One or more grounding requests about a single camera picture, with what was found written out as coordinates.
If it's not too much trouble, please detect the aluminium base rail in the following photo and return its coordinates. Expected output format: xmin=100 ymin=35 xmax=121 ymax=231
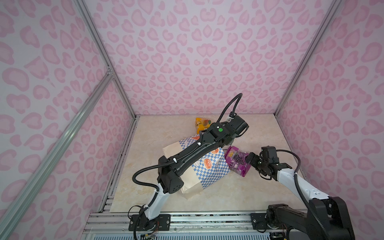
xmin=79 ymin=209 xmax=346 ymax=240

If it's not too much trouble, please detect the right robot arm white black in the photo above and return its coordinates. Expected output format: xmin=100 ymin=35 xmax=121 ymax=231
xmin=246 ymin=146 xmax=356 ymax=240

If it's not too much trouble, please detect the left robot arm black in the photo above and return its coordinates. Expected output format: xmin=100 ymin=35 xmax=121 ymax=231
xmin=132 ymin=116 xmax=249 ymax=232

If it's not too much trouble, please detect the aluminium diagonal frame bar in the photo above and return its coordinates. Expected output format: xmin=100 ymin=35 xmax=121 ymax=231
xmin=1 ymin=73 xmax=114 ymax=240

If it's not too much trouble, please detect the aluminium frame rail left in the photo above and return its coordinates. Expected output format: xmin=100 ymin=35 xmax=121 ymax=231
xmin=74 ymin=0 xmax=137 ymax=120

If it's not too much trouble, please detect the aluminium frame post right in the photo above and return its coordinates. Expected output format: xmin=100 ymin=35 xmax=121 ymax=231
xmin=274 ymin=0 xmax=344 ymax=118

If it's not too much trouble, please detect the yellow snack bag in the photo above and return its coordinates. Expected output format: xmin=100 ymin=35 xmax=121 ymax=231
xmin=195 ymin=118 xmax=212 ymax=134

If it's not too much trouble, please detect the black corrugated cable left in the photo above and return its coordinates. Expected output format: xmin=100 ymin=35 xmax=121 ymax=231
xmin=131 ymin=92 xmax=243 ymax=193

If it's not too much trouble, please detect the purple snack bag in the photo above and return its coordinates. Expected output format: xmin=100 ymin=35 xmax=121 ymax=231
xmin=225 ymin=146 xmax=251 ymax=177

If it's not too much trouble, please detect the blue checkered paper bag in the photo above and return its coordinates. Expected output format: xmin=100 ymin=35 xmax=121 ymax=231
xmin=179 ymin=148 xmax=230 ymax=199

